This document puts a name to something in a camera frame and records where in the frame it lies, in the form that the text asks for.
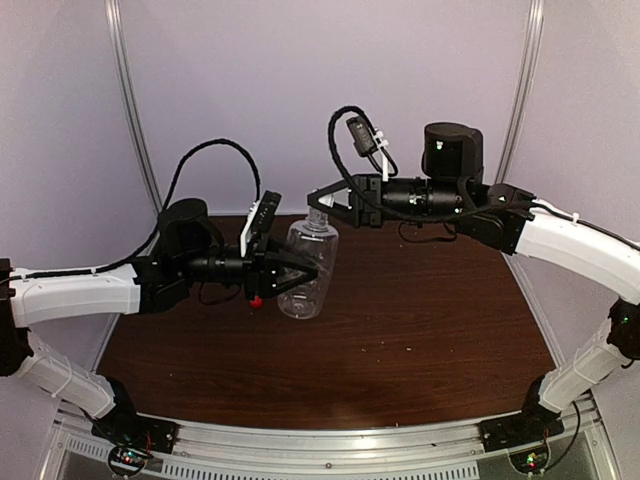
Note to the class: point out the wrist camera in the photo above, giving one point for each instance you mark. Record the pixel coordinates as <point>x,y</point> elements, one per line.
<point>259,220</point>
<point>363,141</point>

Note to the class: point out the left aluminium frame post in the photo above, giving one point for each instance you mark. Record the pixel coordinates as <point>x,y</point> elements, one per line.
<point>131,110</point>

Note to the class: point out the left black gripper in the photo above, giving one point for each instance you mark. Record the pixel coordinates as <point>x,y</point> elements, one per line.
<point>261,270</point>

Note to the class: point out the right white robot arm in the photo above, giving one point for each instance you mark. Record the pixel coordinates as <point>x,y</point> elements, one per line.
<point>512,221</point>

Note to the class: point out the red bottle cap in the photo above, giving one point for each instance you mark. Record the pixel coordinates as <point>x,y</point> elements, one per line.
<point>256,302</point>

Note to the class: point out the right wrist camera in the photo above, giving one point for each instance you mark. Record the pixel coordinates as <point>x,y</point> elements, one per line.
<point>363,141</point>

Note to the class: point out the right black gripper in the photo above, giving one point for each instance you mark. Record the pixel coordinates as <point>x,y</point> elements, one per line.
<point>365,198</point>

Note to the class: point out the aluminium front rail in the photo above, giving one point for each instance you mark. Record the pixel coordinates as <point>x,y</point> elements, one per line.
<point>449,450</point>

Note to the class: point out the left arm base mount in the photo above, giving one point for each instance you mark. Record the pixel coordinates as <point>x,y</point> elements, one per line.
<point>134,437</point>

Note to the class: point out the right aluminium frame post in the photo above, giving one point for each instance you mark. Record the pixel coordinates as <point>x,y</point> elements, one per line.
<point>529,57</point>

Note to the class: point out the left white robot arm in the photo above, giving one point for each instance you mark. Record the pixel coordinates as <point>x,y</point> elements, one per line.
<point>188,250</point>

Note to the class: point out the aluminium frame post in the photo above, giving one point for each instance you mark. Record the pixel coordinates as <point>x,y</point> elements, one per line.
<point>529,57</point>
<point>131,110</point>

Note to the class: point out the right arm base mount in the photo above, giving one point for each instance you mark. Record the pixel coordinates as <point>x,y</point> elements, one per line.
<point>525,433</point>

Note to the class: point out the white bottle cap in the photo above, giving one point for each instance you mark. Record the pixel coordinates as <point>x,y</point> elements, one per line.
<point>327,200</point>

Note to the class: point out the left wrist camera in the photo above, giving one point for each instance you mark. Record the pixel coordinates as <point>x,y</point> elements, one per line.
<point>259,220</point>

